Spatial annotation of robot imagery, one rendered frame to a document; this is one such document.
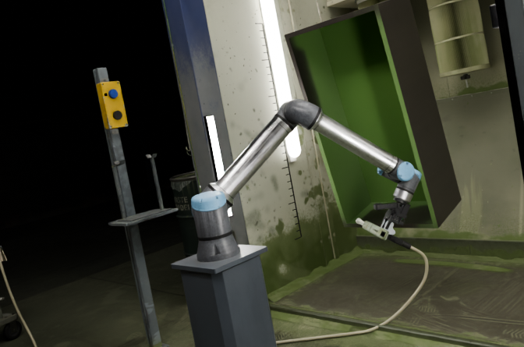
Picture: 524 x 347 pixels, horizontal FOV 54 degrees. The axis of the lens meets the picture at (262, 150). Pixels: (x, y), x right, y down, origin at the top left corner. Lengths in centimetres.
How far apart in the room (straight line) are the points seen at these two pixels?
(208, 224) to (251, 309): 40
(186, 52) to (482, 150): 213
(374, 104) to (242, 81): 86
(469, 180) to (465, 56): 85
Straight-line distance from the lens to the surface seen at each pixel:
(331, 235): 387
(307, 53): 306
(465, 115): 406
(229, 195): 236
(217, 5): 335
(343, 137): 234
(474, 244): 367
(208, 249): 219
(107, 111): 292
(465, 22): 376
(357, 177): 331
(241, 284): 218
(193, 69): 310
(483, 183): 377
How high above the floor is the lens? 117
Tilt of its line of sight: 3 degrees down
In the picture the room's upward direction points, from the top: 11 degrees counter-clockwise
